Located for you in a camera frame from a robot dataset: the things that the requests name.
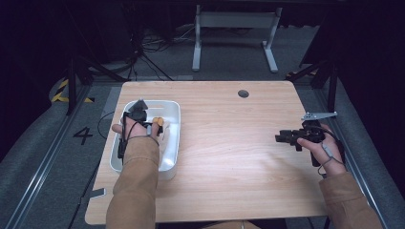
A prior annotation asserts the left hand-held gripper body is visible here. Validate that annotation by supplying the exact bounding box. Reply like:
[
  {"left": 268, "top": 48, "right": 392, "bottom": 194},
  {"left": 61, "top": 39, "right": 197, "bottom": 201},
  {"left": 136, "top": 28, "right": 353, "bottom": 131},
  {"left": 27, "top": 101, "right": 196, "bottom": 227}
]
[{"left": 122, "top": 98, "right": 150, "bottom": 128}]

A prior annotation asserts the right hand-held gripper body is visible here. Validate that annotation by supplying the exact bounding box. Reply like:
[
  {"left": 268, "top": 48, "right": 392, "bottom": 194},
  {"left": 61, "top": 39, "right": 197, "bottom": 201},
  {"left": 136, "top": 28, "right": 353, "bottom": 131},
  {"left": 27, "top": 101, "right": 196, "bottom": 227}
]
[{"left": 300, "top": 111, "right": 339, "bottom": 144}]

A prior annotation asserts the white plastic bin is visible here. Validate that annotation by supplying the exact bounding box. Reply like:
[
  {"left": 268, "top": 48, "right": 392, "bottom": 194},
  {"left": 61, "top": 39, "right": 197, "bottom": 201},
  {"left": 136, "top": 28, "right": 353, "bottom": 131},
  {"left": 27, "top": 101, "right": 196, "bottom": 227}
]
[{"left": 109, "top": 100, "right": 181, "bottom": 182}]

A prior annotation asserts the person's left hand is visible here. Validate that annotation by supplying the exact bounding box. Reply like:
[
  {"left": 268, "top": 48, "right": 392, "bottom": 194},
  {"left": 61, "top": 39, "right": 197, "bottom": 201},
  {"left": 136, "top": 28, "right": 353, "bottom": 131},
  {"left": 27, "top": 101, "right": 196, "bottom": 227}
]
[{"left": 111, "top": 121, "right": 160, "bottom": 141}]

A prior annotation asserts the person's right hand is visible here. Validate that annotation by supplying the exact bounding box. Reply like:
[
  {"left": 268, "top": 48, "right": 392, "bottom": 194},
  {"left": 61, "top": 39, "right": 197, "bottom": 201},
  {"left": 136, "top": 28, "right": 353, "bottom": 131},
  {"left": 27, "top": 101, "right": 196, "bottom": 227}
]
[{"left": 296, "top": 123, "right": 348, "bottom": 178}]

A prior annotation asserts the black tripod stand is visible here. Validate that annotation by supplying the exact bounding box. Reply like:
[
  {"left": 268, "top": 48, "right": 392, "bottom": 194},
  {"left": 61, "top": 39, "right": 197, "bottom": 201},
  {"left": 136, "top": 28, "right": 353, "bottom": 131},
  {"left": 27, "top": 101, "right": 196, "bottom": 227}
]
[
  {"left": 286, "top": 59, "right": 339, "bottom": 113},
  {"left": 64, "top": 54, "right": 129, "bottom": 116}
]

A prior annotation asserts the grey right gripper wrist strap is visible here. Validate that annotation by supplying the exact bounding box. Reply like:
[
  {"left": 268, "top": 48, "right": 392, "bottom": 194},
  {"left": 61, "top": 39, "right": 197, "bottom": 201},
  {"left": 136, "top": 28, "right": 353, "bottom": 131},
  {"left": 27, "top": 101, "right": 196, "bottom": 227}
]
[{"left": 317, "top": 142, "right": 346, "bottom": 177}]

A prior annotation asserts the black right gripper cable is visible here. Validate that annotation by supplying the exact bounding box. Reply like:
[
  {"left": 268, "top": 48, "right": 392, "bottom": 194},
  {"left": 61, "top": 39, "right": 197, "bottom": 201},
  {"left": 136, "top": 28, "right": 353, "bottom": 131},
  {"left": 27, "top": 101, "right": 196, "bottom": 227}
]
[{"left": 309, "top": 126, "right": 347, "bottom": 168}]

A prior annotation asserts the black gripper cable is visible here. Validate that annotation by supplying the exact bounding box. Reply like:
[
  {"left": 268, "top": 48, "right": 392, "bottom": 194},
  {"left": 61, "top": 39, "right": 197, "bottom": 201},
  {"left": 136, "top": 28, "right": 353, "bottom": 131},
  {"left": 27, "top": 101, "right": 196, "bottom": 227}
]
[
  {"left": 117, "top": 114, "right": 132, "bottom": 160},
  {"left": 309, "top": 126, "right": 347, "bottom": 168}
]

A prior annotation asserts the thin black floor cable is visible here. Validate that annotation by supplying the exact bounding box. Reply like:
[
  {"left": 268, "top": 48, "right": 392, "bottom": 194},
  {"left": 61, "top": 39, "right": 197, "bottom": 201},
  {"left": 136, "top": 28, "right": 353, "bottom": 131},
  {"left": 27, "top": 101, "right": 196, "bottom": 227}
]
[{"left": 96, "top": 111, "right": 116, "bottom": 140}]

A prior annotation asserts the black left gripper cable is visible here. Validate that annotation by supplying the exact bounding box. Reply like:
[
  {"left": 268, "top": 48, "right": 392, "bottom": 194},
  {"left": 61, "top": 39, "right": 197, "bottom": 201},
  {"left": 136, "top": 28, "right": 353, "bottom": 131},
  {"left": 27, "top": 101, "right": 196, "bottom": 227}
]
[{"left": 117, "top": 114, "right": 132, "bottom": 160}]

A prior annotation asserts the bundle of floor cables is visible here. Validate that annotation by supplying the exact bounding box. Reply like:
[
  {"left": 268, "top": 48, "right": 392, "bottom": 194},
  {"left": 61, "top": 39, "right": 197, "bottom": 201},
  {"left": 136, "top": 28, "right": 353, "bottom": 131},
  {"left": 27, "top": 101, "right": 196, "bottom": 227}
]
[{"left": 125, "top": 23, "right": 197, "bottom": 82}]

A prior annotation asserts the grey table corner bracket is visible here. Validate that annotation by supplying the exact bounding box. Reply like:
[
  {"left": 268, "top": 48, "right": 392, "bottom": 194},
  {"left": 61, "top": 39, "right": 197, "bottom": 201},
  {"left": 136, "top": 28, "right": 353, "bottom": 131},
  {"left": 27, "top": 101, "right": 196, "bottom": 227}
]
[{"left": 89, "top": 187, "right": 106, "bottom": 199}]

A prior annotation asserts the white metal desk frame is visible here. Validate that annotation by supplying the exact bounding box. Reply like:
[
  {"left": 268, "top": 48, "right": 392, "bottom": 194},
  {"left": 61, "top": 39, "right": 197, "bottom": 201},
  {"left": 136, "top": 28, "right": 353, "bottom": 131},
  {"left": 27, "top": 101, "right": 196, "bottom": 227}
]
[{"left": 191, "top": 4, "right": 284, "bottom": 73}]

